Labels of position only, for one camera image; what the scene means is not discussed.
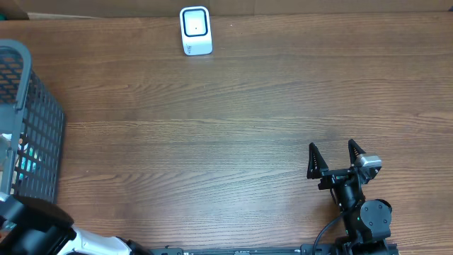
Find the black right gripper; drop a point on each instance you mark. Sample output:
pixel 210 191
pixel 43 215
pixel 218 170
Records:
pixel 318 166

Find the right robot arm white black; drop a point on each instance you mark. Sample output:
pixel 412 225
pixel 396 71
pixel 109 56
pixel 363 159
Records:
pixel 367 222

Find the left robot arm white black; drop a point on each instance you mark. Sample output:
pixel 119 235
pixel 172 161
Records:
pixel 43 228

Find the white barcode scanner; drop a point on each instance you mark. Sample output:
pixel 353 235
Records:
pixel 196 31

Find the dark grey plastic basket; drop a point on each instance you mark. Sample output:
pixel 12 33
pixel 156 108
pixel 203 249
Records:
pixel 32 127

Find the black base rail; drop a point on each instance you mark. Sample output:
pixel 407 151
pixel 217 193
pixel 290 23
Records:
pixel 240 251

